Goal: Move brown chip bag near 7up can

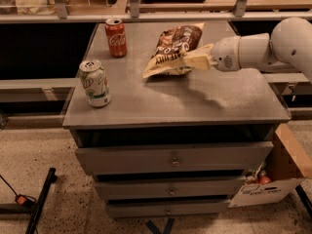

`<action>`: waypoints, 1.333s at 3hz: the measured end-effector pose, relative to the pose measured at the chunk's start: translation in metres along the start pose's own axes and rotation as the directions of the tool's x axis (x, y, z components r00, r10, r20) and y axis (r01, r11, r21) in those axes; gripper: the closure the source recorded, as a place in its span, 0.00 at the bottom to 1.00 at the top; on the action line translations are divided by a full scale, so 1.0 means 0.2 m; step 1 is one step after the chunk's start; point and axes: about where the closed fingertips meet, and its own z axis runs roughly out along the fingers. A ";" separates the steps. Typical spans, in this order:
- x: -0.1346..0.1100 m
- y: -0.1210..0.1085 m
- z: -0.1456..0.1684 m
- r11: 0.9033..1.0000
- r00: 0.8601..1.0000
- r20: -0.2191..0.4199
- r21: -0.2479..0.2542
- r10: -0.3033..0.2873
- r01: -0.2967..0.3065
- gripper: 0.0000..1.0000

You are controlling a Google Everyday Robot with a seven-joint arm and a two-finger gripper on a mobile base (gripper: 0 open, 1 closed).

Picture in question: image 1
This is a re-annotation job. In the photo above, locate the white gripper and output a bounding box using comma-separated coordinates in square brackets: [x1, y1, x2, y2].
[182, 36, 241, 72]

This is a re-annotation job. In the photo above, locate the brown chip bag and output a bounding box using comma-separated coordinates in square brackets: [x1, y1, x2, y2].
[142, 22, 205, 78]

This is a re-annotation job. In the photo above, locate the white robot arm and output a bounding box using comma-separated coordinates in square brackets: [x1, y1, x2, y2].
[182, 18, 312, 82]

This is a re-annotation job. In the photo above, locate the red cola can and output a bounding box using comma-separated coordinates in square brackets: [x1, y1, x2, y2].
[105, 19, 127, 58]

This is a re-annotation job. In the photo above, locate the green white 7up can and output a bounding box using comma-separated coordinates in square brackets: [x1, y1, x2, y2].
[79, 59, 111, 107]

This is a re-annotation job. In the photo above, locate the grey drawer cabinet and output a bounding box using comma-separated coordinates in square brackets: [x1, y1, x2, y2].
[63, 22, 290, 206]

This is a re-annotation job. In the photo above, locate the top grey drawer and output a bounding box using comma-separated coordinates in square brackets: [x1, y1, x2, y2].
[76, 141, 273, 175]

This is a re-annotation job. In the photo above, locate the grey drawer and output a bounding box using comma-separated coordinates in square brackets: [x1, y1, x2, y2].
[105, 199, 230, 218]
[95, 176, 245, 201]
[76, 141, 273, 175]

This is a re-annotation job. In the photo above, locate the middle grey drawer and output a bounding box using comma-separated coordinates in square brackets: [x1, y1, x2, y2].
[95, 176, 245, 201]

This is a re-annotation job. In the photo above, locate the orange item in box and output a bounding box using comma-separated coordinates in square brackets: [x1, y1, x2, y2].
[258, 170, 271, 184]

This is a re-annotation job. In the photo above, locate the open cardboard box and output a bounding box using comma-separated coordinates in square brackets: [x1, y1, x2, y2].
[230, 124, 312, 208]

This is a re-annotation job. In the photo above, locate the bottom grey drawer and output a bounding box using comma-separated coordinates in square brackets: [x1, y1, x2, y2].
[105, 199, 230, 218]

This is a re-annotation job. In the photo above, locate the black stand leg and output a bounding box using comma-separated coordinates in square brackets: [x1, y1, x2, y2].
[25, 168, 58, 234]

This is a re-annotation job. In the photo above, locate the metal shelf rail frame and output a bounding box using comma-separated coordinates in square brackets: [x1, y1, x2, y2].
[0, 0, 312, 23]

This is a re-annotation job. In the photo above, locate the orange cable clip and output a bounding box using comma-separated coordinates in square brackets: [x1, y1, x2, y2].
[16, 194, 36, 208]

